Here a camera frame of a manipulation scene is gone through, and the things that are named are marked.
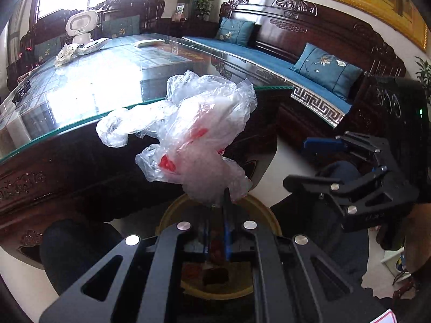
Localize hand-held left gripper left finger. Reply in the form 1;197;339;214
40;220;211;323

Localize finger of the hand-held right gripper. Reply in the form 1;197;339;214
303;134;393;173
283;166;388;215

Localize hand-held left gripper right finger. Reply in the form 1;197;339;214
222;189;394;323

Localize yellow plastic trash bin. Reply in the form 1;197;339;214
157;192;283;297

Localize clear plastic bag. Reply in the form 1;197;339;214
96;70;258;207

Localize person's right leg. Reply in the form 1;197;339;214
269;161;371;288

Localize person's leg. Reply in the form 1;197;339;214
269;161;371;288
40;219;123;295

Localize blue floral pillow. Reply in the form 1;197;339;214
215;17;256;47
290;43;363;101

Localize blue patterned-border seat cushion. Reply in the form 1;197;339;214
182;35;352;128

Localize green potted plant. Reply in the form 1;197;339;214
415;57;431;91
195;0;214;21

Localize carved dark wooden sofa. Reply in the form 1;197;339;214
182;0;408;149

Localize person's left leg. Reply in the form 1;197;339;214
40;219;123;295

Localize dark wooden glass-top table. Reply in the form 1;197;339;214
0;33;295;270

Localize dark wooden side table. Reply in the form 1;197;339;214
158;18;219;38

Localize white remote control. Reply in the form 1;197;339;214
134;38;165;48

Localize teal floral pillow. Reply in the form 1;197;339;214
34;36;64;64
103;16;140;39

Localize carved dark wooden armchair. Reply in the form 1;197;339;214
7;0;165;91

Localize crumpled white tissue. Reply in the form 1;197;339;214
55;43;79;68

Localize white toy robot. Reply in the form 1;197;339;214
65;11;110;49

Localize black cable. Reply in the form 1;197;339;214
12;80;32;104

